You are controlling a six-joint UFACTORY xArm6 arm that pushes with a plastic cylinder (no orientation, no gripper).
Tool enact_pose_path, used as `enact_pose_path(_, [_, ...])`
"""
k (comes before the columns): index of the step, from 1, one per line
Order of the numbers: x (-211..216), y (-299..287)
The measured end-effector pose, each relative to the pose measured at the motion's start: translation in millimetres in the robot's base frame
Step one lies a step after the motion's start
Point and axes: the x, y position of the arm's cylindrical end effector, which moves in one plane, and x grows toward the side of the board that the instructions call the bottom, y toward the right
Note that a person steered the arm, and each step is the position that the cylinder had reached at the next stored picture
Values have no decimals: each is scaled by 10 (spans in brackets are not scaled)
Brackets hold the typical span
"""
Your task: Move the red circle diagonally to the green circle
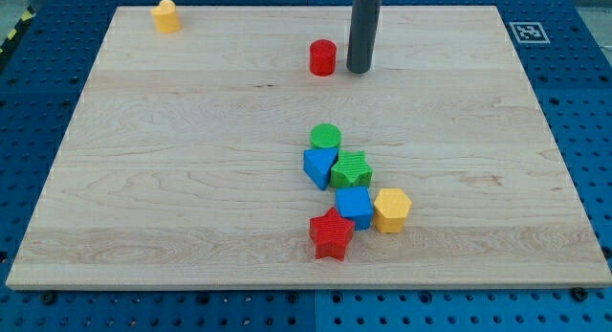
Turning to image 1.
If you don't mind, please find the yellow hexagon block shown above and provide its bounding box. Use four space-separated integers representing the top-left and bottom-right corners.
373 188 412 233

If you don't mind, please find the green cylinder block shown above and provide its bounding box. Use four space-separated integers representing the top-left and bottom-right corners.
310 123 342 148

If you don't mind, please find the light wooden board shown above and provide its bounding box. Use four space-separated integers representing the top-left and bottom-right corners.
7 6 611 291

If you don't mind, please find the blue cube block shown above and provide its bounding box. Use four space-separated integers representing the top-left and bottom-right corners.
336 187 374 231

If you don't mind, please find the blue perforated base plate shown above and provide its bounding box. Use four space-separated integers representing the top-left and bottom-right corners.
1 0 611 331

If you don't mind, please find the white fiducial marker tag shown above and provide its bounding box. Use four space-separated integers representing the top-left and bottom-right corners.
510 21 550 44

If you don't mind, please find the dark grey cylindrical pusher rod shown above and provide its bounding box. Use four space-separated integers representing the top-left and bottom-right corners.
346 0 382 74

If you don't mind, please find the yellow heart block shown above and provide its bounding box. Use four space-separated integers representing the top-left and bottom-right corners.
151 0 182 33

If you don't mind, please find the green star block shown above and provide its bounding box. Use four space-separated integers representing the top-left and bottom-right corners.
330 150 373 188

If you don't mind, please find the red star block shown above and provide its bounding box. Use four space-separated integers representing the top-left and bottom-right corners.
309 207 355 261

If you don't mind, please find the blue triangle block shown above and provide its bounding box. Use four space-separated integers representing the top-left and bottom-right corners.
303 147 339 190

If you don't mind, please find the red cylinder block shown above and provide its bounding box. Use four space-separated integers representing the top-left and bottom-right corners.
309 39 337 77

